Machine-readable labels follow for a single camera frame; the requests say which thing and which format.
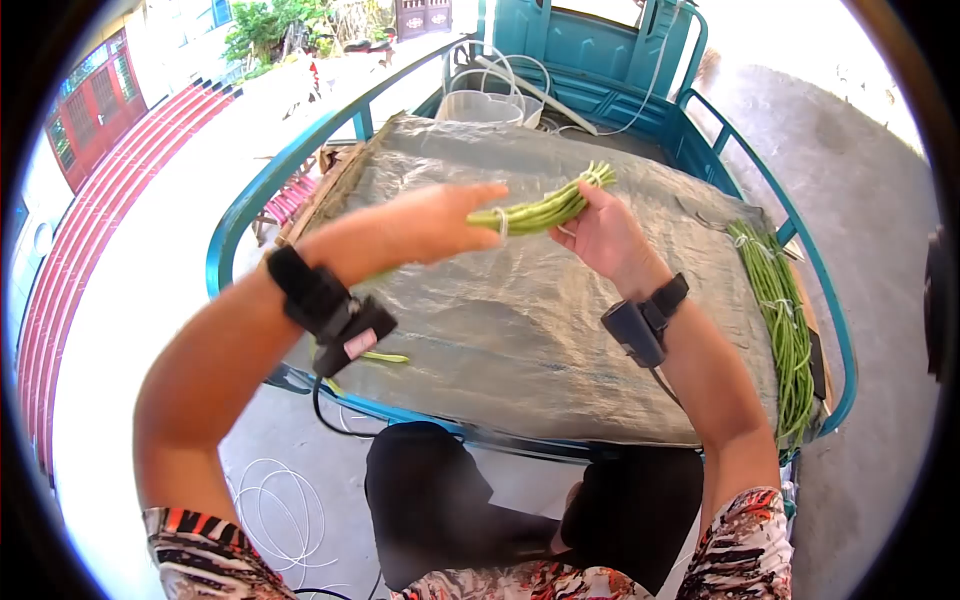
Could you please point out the person's left hand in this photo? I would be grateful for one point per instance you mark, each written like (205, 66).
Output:
(420, 225)

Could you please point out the person's right hand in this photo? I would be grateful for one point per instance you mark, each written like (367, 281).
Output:
(611, 240)

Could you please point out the person's right fingers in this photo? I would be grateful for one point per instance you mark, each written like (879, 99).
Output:
(577, 217)

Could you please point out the person's left fingers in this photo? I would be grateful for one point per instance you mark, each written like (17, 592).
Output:
(480, 217)

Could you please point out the bundle of green long beans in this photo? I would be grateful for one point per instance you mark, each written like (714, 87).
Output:
(544, 210)

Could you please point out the grey woven tarp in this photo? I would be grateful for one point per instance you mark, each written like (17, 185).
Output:
(525, 300)

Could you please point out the teal cargo tricycle bed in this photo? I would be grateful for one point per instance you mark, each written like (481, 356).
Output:
(600, 112)

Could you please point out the clear plastic bucket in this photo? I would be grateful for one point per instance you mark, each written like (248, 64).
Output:
(480, 106)

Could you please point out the black wrist band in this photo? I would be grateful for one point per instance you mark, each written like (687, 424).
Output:
(330, 311)
(645, 319)

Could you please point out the white plastic pipe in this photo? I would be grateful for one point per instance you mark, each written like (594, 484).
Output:
(540, 94)

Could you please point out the loose green long bean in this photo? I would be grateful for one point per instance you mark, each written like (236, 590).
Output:
(384, 357)

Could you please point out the red wooden chair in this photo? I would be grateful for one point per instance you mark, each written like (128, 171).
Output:
(289, 199)

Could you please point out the row of tied long beans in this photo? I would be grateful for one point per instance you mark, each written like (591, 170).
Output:
(780, 315)

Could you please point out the green bushes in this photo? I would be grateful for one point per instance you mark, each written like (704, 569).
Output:
(277, 30)

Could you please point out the person's legs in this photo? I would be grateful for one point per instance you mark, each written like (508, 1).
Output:
(525, 502)

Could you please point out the person's body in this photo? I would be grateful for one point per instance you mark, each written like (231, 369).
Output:
(480, 555)

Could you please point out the red door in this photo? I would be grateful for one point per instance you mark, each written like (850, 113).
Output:
(94, 105)

